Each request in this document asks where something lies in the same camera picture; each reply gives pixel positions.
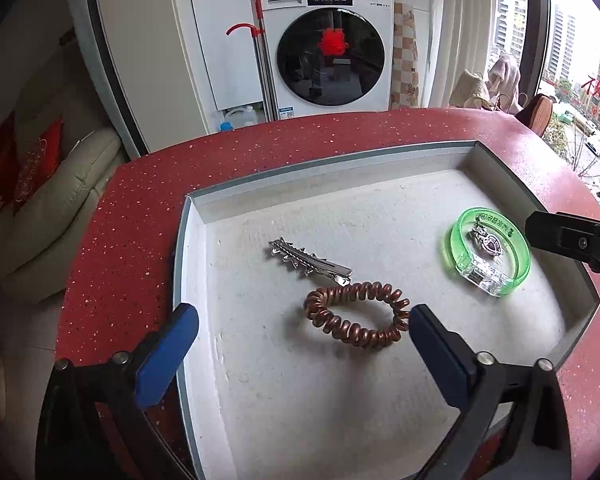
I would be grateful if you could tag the wicker chair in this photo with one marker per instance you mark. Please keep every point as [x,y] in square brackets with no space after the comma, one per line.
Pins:
[537,112]

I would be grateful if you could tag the silver brooch with purple stone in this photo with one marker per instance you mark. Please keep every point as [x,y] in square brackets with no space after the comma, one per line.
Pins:
[490,247]

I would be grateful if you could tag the silver spiked hair clip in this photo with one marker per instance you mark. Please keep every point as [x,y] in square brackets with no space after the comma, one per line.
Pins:
[305,259]

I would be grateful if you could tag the pole with red hook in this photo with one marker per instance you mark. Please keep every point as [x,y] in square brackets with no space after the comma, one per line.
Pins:
[261,70]

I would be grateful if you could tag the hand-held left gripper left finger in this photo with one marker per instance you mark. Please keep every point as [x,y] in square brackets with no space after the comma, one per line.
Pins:
[165,355]

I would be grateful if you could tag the white cabinet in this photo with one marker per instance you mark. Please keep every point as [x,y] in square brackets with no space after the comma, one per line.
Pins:
[215,35]

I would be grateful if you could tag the red cushion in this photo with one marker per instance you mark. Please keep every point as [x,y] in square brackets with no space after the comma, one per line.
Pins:
[30,160]

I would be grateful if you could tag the white shallow tray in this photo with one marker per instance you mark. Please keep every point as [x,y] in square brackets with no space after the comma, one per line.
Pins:
[330,210]

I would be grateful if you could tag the clear plastic jug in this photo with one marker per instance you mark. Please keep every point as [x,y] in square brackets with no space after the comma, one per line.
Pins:
[240,116]

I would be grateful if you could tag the cream leather sofa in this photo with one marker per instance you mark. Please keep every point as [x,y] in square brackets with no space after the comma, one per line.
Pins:
[55,195]

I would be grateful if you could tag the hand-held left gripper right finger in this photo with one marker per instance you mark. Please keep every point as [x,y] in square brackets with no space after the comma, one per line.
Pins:
[440,360]

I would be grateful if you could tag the cream curtain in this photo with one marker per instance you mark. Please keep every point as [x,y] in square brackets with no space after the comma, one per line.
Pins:
[460,20]

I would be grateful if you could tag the beige cloth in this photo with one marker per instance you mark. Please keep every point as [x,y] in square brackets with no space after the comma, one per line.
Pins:
[467,90]

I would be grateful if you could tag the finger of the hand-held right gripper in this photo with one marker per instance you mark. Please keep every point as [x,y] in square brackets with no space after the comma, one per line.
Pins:
[555,235]

